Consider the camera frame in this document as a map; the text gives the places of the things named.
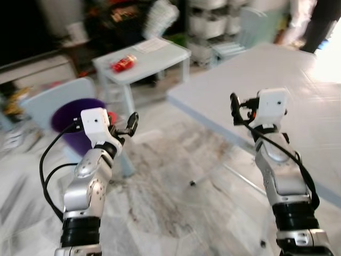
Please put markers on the large white plastic table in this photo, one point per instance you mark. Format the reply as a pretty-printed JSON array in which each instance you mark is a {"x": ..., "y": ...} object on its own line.
[{"x": 277, "y": 80}]

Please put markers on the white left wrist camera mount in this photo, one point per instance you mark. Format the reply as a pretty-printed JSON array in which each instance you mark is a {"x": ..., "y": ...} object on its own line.
[{"x": 95, "y": 127}]

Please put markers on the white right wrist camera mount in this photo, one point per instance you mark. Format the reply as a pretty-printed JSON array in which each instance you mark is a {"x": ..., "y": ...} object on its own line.
[{"x": 273, "y": 109}]

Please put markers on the black flat television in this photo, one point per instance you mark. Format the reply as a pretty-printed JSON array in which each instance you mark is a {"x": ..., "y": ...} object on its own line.
[{"x": 18, "y": 26}]

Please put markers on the dark toy basket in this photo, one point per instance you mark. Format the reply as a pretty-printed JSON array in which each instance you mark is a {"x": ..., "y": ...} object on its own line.
[{"x": 122, "y": 29}]

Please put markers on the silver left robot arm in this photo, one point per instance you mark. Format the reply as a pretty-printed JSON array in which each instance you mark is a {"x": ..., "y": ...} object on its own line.
[{"x": 88, "y": 184}]

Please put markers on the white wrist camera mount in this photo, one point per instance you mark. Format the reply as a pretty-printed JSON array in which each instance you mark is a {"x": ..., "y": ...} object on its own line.
[
  {"x": 273, "y": 109},
  {"x": 95, "y": 127}
]

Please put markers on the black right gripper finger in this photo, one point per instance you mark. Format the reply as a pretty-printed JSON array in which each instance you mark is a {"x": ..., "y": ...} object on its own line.
[{"x": 234, "y": 109}]

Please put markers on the small white plastic table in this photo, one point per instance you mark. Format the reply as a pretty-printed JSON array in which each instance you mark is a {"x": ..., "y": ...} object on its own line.
[{"x": 154, "y": 61}]

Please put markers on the printed paper sheet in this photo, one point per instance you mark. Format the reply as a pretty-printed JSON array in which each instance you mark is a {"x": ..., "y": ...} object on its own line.
[{"x": 150, "y": 46}]

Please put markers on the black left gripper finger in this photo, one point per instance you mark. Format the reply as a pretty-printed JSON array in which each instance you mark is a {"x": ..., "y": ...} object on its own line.
[{"x": 133, "y": 122}]

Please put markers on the white television console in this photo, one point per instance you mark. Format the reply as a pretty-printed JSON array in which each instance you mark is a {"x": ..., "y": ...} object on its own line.
[{"x": 37, "y": 72}]

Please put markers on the purple rubbish bin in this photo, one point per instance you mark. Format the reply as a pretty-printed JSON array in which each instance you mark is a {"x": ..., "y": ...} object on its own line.
[{"x": 69, "y": 120}]

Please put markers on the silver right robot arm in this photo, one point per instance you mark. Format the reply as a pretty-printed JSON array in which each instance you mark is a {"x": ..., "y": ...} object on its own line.
[{"x": 285, "y": 181}]

